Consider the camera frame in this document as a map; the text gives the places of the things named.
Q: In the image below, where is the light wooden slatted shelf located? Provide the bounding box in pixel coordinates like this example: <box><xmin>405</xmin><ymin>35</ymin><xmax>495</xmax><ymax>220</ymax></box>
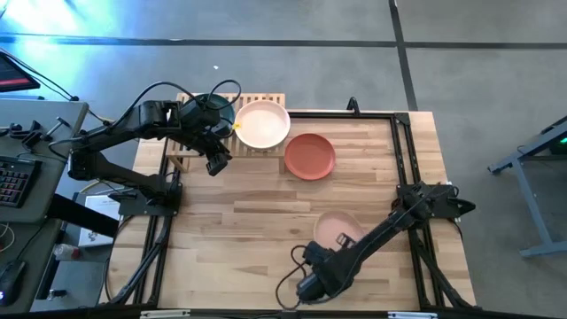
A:
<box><xmin>165</xmin><ymin>91</ymin><xmax>288</xmax><ymax>175</ymax></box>

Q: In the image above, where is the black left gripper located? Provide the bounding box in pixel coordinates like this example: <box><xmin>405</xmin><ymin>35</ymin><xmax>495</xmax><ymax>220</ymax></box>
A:
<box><xmin>197</xmin><ymin>127</ymin><xmax>232</xmax><ymax>177</ymax></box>

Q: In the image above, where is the small plastic bottle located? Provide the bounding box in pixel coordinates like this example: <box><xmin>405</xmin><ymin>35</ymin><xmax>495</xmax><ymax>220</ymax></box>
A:
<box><xmin>53</xmin><ymin>242</ymin><xmax>82</xmax><ymax>262</ymax></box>

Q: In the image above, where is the black desk clamp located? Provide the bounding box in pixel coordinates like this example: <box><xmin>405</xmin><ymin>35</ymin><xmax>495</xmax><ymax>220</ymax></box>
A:
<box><xmin>0</xmin><ymin>115</ymin><xmax>74</xmax><ymax>150</ymax></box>

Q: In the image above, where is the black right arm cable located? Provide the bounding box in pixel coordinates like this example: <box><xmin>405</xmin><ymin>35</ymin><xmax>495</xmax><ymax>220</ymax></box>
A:
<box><xmin>274</xmin><ymin>245</ymin><xmax>314</xmax><ymax>311</ymax></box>

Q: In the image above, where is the salmon pink plate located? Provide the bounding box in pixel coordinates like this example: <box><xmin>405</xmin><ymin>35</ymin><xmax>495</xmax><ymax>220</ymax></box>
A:
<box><xmin>313</xmin><ymin>209</ymin><xmax>368</xmax><ymax>253</ymax></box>

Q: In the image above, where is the grey metal stand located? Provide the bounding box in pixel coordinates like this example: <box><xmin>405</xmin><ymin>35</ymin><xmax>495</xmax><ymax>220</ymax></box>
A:
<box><xmin>486</xmin><ymin>115</ymin><xmax>567</xmax><ymax>259</ymax></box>

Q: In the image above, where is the white label strip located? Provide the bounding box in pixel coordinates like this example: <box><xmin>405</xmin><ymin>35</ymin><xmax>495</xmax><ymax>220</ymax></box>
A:
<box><xmin>139</xmin><ymin>309</ymin><xmax>191</xmax><ymax>318</ymax></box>
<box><xmin>387</xmin><ymin>311</ymin><xmax>439</xmax><ymax>319</ymax></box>

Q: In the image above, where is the dark green-lit device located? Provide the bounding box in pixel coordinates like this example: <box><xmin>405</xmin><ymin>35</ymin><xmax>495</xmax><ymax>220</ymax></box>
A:
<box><xmin>548</xmin><ymin>132</ymin><xmax>567</xmax><ymax>156</ymax></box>

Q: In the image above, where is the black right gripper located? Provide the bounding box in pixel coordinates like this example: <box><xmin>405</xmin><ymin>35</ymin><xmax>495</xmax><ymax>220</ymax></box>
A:
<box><xmin>296</xmin><ymin>241</ymin><xmax>337</xmax><ymax>304</ymax></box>

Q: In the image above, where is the black desk beam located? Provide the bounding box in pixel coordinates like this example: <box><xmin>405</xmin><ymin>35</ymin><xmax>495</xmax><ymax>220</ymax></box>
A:
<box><xmin>45</xmin><ymin>192</ymin><xmax>121</xmax><ymax>239</ymax></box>

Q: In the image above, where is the grey desk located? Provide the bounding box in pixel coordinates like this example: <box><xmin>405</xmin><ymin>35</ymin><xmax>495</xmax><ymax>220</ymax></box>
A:
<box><xmin>0</xmin><ymin>97</ymin><xmax>89</xmax><ymax>225</ymax></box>

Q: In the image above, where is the black backlit keyboard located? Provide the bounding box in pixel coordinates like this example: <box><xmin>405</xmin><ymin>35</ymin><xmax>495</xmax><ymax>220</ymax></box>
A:
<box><xmin>0</xmin><ymin>154</ymin><xmax>44</xmax><ymax>209</ymax></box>

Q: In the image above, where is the terracotta red plate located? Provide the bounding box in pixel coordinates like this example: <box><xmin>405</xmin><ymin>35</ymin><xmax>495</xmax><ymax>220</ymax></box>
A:
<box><xmin>283</xmin><ymin>132</ymin><xmax>337</xmax><ymax>182</ymax></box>

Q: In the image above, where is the black computer mouse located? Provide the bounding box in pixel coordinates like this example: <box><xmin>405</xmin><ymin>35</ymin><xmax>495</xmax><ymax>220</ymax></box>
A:
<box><xmin>0</xmin><ymin>259</ymin><xmax>27</xmax><ymax>307</ymax></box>

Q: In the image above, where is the dark teal plate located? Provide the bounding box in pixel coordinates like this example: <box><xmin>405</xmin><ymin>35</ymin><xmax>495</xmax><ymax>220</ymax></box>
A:
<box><xmin>190</xmin><ymin>91</ymin><xmax>237</xmax><ymax>139</ymax></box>

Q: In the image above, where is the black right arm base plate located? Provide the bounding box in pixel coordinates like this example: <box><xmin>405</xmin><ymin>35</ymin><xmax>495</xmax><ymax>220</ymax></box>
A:
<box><xmin>395</xmin><ymin>182</ymin><xmax>478</xmax><ymax>222</ymax></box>

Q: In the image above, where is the cream plate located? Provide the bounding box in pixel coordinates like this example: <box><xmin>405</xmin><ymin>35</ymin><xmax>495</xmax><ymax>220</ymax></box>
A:
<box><xmin>233</xmin><ymin>98</ymin><xmax>292</xmax><ymax>151</ymax></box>

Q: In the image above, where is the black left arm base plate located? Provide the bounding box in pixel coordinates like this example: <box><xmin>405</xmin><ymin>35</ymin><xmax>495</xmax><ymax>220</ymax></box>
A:
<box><xmin>117</xmin><ymin>182</ymin><xmax>183</xmax><ymax>218</ymax></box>

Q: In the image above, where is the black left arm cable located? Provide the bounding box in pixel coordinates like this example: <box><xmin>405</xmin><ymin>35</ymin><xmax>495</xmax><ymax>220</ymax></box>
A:
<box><xmin>113</xmin><ymin>78</ymin><xmax>244</xmax><ymax>134</ymax></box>

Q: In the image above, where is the white paper booklet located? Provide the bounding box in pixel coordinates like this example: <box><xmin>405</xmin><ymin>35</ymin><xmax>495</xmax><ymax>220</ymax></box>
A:
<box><xmin>77</xmin><ymin>193</ymin><xmax>123</xmax><ymax>248</ymax></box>

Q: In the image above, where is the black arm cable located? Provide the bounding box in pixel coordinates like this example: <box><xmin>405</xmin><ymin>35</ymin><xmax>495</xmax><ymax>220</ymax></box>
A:
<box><xmin>113</xmin><ymin>78</ymin><xmax>244</xmax><ymax>134</ymax></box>
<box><xmin>274</xmin><ymin>245</ymin><xmax>314</xmax><ymax>311</ymax></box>

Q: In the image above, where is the black aluminium table frame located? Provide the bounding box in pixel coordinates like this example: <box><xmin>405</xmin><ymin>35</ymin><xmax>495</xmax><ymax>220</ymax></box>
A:
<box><xmin>99</xmin><ymin>99</ymin><xmax>480</xmax><ymax>319</ymax></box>

